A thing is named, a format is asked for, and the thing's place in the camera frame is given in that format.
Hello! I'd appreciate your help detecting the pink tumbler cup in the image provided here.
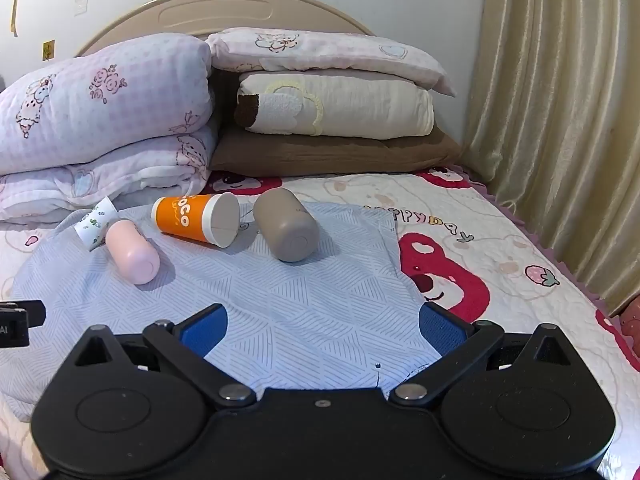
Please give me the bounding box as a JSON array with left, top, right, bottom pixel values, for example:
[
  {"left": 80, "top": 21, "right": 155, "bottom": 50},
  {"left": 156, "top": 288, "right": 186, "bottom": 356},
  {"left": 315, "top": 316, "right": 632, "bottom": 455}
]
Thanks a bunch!
[{"left": 105, "top": 219, "right": 160, "bottom": 285}]

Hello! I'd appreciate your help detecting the small white patterned paper cup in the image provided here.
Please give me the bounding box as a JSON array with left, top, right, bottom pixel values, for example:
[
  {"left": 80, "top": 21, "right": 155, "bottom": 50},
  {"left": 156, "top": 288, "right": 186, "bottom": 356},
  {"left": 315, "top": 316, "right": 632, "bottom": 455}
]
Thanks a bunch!
[{"left": 74, "top": 197, "right": 119, "bottom": 252}]

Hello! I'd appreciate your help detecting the orange paper cup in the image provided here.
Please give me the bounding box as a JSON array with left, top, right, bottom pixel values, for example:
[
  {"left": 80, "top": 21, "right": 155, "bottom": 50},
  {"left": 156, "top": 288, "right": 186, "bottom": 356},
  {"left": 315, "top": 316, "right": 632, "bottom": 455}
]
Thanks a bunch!
[{"left": 151, "top": 192, "right": 241, "bottom": 248}]

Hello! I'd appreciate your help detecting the taupe tumbler cup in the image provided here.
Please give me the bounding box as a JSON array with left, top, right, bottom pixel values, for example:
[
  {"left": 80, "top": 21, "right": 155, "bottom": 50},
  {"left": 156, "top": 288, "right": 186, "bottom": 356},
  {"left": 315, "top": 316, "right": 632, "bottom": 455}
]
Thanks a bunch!
[{"left": 253, "top": 188, "right": 320, "bottom": 262}]

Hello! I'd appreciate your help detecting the cartoon bear bedspread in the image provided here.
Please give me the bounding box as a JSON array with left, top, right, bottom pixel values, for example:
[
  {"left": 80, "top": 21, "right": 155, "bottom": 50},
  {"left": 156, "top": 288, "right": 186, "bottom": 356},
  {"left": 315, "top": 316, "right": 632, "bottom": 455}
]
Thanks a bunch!
[{"left": 1, "top": 169, "right": 639, "bottom": 479}]

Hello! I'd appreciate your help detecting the light blue patterned cloth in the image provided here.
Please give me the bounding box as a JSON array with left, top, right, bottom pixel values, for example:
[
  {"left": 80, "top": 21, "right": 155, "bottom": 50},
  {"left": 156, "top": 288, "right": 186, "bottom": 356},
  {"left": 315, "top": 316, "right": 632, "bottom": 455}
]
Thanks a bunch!
[{"left": 1, "top": 203, "right": 439, "bottom": 420}]

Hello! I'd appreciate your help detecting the brown pillow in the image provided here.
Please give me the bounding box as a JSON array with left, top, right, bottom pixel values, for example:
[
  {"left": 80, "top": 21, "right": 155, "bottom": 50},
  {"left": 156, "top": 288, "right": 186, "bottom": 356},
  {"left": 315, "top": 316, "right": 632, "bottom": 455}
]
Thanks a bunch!
[{"left": 210, "top": 128, "right": 461, "bottom": 178}]

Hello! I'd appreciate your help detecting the folded pink white quilt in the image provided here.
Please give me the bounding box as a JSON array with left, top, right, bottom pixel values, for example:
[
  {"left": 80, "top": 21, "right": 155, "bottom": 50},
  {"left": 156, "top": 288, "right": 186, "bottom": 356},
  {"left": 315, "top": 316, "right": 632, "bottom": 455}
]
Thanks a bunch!
[{"left": 1, "top": 34, "right": 216, "bottom": 223}]

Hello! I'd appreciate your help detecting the beige pleated curtain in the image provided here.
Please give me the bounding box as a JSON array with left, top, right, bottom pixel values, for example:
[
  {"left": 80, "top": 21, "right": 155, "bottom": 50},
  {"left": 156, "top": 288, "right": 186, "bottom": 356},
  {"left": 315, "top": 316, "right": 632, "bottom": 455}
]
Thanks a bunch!
[{"left": 464, "top": 0, "right": 639, "bottom": 313}]

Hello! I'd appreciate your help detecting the cream embroidered pillow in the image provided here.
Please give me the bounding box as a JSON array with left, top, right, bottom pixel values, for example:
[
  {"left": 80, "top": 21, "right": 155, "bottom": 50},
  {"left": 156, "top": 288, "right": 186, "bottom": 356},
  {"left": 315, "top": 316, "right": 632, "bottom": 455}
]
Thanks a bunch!
[{"left": 234, "top": 70, "right": 435, "bottom": 141}]

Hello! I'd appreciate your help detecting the pink floral top pillow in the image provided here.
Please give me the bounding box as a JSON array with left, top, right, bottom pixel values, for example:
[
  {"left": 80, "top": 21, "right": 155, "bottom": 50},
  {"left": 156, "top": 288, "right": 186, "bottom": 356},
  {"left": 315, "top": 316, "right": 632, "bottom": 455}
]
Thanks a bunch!
[{"left": 206, "top": 27, "right": 456, "bottom": 96}]

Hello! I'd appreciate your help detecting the beige wooden headboard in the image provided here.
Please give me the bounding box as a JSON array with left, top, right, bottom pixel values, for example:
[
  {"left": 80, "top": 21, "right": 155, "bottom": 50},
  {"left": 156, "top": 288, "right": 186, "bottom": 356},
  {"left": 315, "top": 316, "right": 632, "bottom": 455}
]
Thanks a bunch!
[{"left": 79, "top": 0, "right": 371, "bottom": 55}]

